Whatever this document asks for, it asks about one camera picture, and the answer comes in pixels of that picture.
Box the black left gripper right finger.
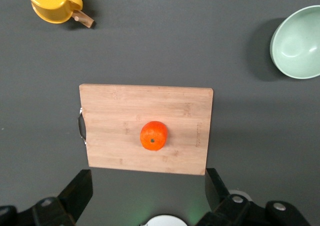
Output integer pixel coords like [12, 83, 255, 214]
[197, 168, 251, 226]

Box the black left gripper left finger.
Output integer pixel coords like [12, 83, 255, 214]
[31, 169, 94, 226]

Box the orange fruit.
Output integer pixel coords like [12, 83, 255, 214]
[139, 121, 168, 151]

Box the wooden cutting board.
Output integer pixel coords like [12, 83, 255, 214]
[77, 83, 215, 176]

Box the light green bowl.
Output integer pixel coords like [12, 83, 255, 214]
[269, 5, 320, 80]

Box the wooden peg drying rack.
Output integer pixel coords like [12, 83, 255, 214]
[72, 0, 117, 28]

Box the yellow mug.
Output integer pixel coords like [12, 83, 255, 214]
[24, 0, 84, 25]

